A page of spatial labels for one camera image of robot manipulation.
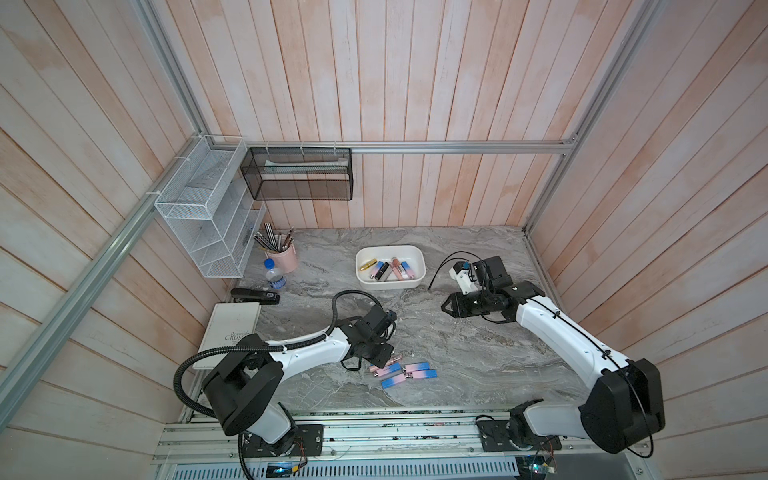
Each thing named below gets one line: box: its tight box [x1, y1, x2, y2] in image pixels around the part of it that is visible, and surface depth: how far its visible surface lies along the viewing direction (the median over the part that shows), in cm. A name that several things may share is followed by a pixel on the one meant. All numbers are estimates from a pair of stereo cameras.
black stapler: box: [231, 287, 281, 305], surface depth 100 cm
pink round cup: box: [267, 246, 298, 273], surface depth 105 cm
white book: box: [192, 302, 262, 370], surface depth 95 cm
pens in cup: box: [253, 222, 295, 253], surface depth 105 cm
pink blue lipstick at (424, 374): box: [412, 370, 438, 379], surface depth 85 cm
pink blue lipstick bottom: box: [381, 373, 407, 389], surface depth 84 cm
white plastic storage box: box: [355, 245, 427, 290], surface depth 108 cm
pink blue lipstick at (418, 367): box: [405, 362, 431, 371], surface depth 87 cm
